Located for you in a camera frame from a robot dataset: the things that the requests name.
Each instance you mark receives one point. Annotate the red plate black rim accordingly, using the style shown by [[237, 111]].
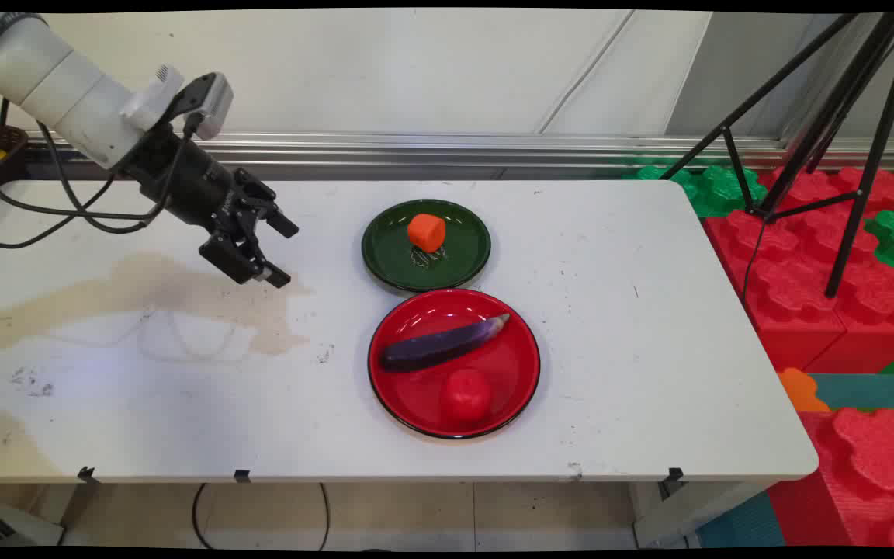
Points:
[[511, 365]]

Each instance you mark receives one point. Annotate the grey table leg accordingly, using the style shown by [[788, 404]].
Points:
[[687, 512]]

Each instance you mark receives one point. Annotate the aluminium wall rail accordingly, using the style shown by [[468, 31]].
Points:
[[416, 146]]

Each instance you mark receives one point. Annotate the black tripod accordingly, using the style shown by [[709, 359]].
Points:
[[874, 155]]

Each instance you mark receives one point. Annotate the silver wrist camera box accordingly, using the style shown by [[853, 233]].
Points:
[[214, 102]]

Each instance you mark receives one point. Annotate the orange toy carrot piece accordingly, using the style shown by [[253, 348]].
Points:
[[427, 232]]

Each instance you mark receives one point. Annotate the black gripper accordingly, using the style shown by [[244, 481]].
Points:
[[191, 182]]

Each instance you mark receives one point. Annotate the orange foam block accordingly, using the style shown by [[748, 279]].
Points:
[[802, 390]]

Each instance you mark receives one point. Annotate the red toy tomato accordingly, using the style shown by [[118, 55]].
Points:
[[465, 396]]

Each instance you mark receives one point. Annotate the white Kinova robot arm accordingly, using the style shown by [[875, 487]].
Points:
[[51, 78]]

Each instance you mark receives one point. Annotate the dark green plate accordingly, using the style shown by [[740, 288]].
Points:
[[391, 256]]

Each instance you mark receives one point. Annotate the dark wicker basket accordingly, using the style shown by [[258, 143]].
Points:
[[14, 147]]

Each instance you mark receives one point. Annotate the black table edge clip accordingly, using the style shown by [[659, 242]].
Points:
[[242, 475], [88, 473], [675, 474]]

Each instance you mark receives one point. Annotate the large red foam block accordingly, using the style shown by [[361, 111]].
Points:
[[788, 287]]

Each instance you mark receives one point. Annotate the purple toy eggplant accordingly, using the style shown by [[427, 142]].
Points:
[[431, 349]]

